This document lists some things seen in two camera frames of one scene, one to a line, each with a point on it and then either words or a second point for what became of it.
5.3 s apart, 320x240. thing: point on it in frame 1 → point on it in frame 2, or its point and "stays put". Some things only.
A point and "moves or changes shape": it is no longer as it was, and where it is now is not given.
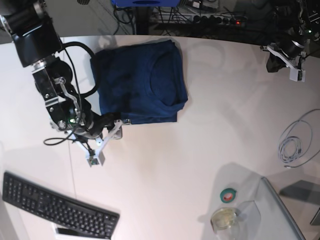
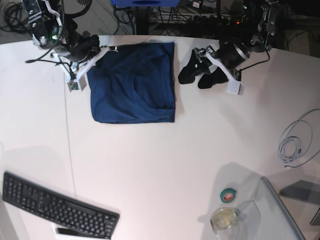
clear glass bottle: x=225 y=223 stays put
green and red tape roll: x=228 y=195 stays put
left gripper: x=91 y=125 → x=79 y=49
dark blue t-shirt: x=143 y=83 moves or changes shape
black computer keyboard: x=84 y=221 stays put
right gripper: x=292 y=46 → x=230 y=55
